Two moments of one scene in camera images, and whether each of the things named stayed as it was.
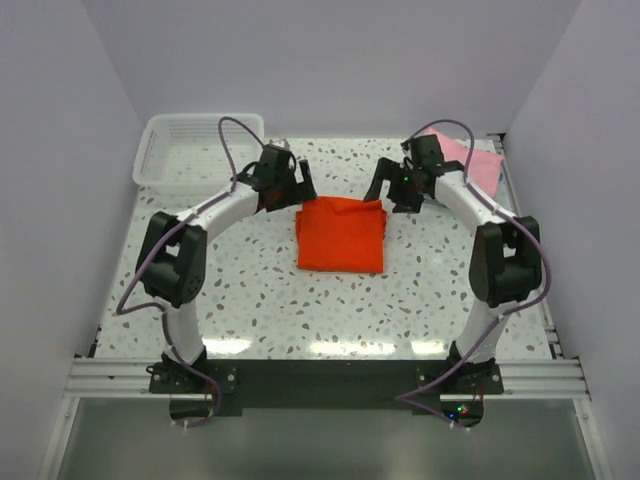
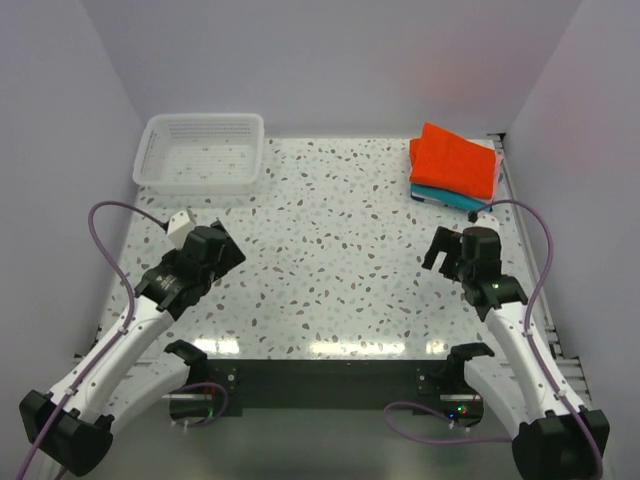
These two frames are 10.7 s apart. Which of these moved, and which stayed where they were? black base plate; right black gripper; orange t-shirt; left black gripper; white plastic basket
Moved: right black gripper; orange t-shirt; left black gripper
Stayed: black base plate; white plastic basket
